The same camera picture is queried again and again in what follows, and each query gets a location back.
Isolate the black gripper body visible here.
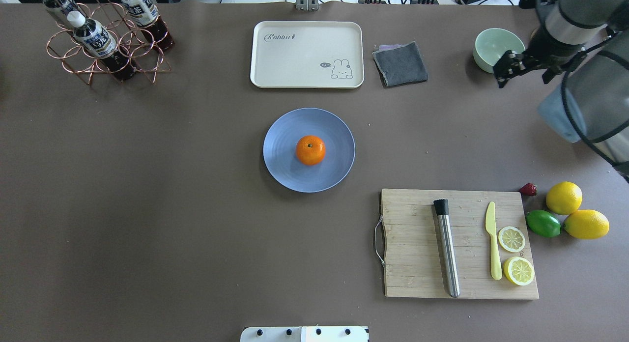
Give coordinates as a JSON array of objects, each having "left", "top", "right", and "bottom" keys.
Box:
[{"left": 523, "top": 27, "right": 585, "bottom": 84}]

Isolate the orange fruit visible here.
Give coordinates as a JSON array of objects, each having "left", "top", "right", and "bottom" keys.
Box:
[{"left": 296, "top": 135, "right": 326, "bottom": 167}]

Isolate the blue plate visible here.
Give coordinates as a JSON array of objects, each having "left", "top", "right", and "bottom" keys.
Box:
[{"left": 263, "top": 108, "right": 356, "bottom": 193}]

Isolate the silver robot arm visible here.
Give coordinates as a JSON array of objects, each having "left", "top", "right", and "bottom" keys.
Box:
[{"left": 493, "top": 0, "right": 629, "bottom": 178}]

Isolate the green bowl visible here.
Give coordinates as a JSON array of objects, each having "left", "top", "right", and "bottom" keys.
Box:
[{"left": 473, "top": 28, "right": 525, "bottom": 74}]

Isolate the grey folded cloth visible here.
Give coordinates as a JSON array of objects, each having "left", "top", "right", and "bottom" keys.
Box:
[{"left": 372, "top": 41, "right": 429, "bottom": 87}]

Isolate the red strawberry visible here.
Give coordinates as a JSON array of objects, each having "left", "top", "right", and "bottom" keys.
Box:
[{"left": 519, "top": 183, "right": 538, "bottom": 197}]

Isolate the whole lemon far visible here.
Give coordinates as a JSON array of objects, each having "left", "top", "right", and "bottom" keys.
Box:
[{"left": 545, "top": 181, "right": 583, "bottom": 215}]

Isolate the whole lemon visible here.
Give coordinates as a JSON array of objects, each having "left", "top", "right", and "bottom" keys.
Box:
[
  {"left": 563, "top": 209, "right": 610, "bottom": 240},
  {"left": 545, "top": 181, "right": 583, "bottom": 215}
]

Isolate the yellow plastic knife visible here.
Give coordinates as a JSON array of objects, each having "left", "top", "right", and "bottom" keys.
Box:
[{"left": 485, "top": 201, "right": 503, "bottom": 280}]

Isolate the steel muddler with black tip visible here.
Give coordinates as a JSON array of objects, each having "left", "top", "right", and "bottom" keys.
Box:
[{"left": 433, "top": 199, "right": 460, "bottom": 298}]

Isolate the green lime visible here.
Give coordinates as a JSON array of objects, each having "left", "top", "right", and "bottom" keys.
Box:
[{"left": 525, "top": 210, "right": 562, "bottom": 238}]

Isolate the lemon slice lower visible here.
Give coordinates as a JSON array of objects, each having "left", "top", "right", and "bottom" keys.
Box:
[{"left": 497, "top": 226, "right": 526, "bottom": 253}]

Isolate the lemon slice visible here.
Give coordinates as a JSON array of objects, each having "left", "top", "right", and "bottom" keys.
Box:
[
  {"left": 497, "top": 226, "right": 526, "bottom": 253},
  {"left": 503, "top": 256, "right": 535, "bottom": 286}
]

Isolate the whole lemon near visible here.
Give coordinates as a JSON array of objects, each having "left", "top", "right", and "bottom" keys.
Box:
[{"left": 563, "top": 209, "right": 610, "bottom": 240}]

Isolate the lemon slice upper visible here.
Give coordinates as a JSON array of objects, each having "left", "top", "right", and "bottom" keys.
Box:
[{"left": 503, "top": 256, "right": 535, "bottom": 286}]

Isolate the cream rabbit tray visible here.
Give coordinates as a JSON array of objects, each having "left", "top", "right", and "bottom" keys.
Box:
[{"left": 250, "top": 21, "right": 365, "bottom": 88}]

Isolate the wooden cutting board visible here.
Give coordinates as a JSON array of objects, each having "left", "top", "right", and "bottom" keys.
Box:
[{"left": 380, "top": 188, "right": 539, "bottom": 300}]

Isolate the dark drink bottle three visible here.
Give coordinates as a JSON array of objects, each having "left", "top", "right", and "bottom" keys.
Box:
[{"left": 121, "top": 0, "right": 175, "bottom": 52}]

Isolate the dark drink bottle two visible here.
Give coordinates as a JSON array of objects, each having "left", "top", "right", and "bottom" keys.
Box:
[{"left": 67, "top": 11, "right": 136, "bottom": 81}]

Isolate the dark drink bottle one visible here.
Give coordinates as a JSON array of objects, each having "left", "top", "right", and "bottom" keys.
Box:
[{"left": 42, "top": 0, "right": 81, "bottom": 27}]

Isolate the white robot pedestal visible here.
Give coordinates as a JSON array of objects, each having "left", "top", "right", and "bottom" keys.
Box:
[{"left": 240, "top": 326, "right": 370, "bottom": 342}]

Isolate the copper wire bottle rack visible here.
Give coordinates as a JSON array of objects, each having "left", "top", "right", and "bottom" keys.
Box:
[{"left": 42, "top": 0, "right": 174, "bottom": 81}]

